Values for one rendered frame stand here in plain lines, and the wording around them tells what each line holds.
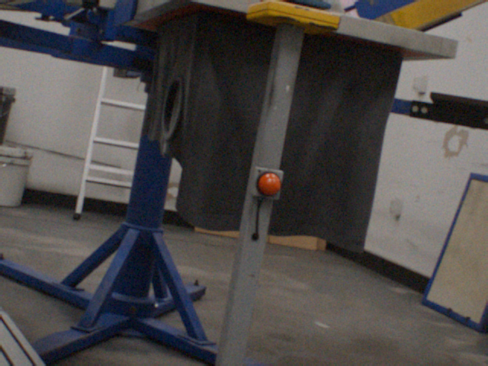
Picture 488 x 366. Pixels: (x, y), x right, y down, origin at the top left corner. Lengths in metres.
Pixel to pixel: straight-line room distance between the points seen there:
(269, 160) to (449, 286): 3.45
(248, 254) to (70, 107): 4.92
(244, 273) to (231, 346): 0.13
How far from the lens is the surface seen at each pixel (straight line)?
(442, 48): 1.98
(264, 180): 1.61
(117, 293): 3.28
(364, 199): 2.02
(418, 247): 5.71
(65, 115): 6.51
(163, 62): 2.20
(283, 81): 1.64
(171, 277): 3.14
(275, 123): 1.64
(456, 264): 5.04
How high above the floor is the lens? 0.73
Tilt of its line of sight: 3 degrees down
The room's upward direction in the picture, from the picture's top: 10 degrees clockwise
